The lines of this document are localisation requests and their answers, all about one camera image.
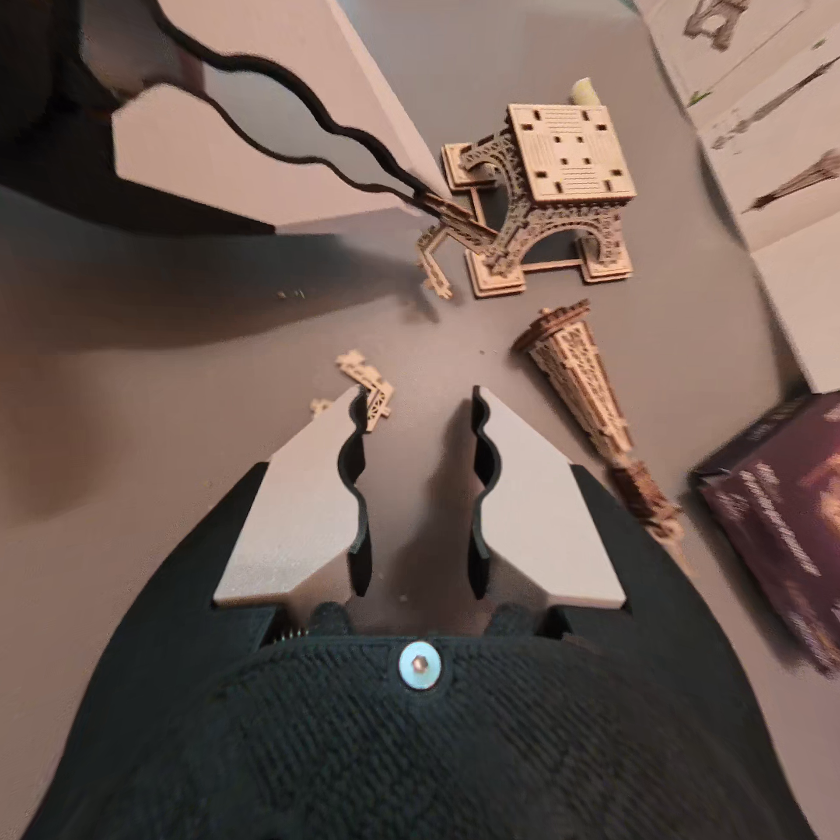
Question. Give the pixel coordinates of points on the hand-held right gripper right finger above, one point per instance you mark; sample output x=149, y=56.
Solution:
x=544, y=518

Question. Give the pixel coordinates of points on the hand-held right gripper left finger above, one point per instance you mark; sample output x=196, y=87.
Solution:
x=295, y=518

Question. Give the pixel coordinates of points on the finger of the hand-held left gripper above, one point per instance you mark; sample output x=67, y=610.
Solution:
x=328, y=52
x=197, y=164

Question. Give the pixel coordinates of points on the wooden tower spire model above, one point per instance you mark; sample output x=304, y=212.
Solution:
x=577, y=380

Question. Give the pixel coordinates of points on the purple puzzle box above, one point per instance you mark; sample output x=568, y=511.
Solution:
x=781, y=525

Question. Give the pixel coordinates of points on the wooden tower base model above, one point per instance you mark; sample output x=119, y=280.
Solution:
x=564, y=151

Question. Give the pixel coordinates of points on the pale wax stick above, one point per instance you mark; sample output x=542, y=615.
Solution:
x=586, y=92

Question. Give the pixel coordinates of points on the folded instruction leaflet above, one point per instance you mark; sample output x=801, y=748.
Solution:
x=774, y=164

